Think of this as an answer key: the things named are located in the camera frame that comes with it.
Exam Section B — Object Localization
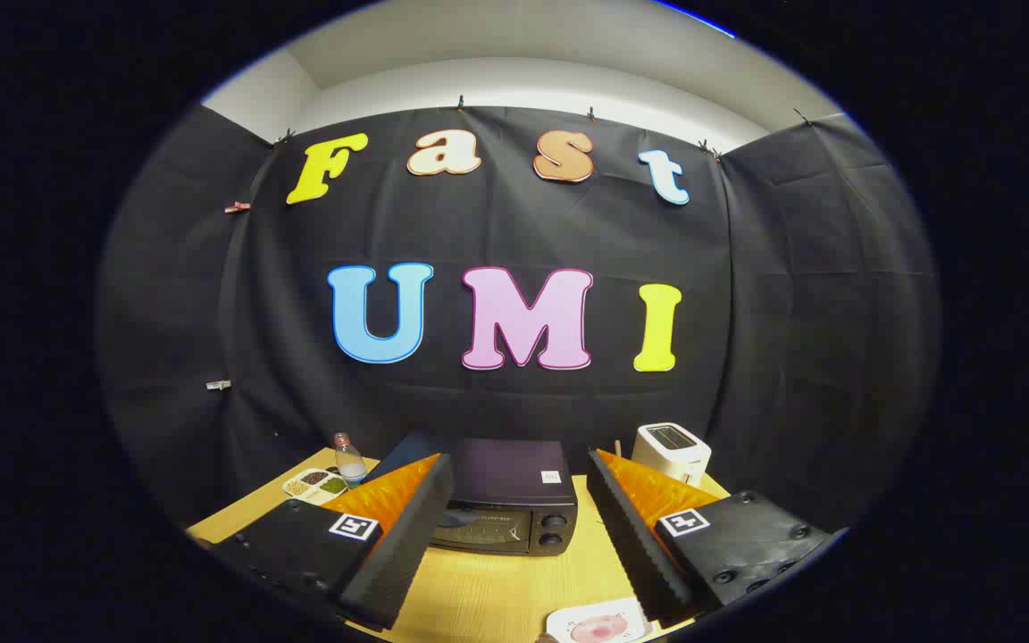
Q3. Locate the black toaster oven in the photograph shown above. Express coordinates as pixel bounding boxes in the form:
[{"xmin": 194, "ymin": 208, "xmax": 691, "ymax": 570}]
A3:
[{"xmin": 367, "ymin": 432, "xmax": 580, "ymax": 557}]

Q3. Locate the white divided snack tray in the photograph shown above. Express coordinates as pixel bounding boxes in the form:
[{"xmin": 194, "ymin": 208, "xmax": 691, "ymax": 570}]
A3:
[{"xmin": 282, "ymin": 468, "xmax": 350, "ymax": 506}]

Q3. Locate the pink meat slice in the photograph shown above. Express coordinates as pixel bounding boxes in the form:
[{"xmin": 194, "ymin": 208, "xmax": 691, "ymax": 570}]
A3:
[{"xmin": 571, "ymin": 614, "xmax": 627, "ymax": 642}]

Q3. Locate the clear plastic water bottle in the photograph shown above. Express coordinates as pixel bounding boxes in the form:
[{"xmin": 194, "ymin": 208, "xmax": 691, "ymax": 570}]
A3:
[{"xmin": 333, "ymin": 432, "xmax": 368, "ymax": 488}]

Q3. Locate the white square plate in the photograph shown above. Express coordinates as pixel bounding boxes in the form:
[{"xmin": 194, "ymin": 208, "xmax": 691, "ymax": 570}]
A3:
[{"xmin": 546, "ymin": 597, "xmax": 654, "ymax": 643}]

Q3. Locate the white toaster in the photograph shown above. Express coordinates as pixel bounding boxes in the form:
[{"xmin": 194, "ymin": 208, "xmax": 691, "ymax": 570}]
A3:
[{"xmin": 631, "ymin": 422, "xmax": 713, "ymax": 488}]

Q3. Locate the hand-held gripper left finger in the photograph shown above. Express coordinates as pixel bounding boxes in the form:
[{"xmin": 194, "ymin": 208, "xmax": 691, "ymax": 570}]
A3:
[{"xmin": 206, "ymin": 452, "xmax": 455, "ymax": 631}]

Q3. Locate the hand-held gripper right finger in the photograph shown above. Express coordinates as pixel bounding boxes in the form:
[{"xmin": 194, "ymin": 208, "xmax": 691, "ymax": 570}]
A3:
[{"xmin": 586, "ymin": 448, "xmax": 837, "ymax": 628}]

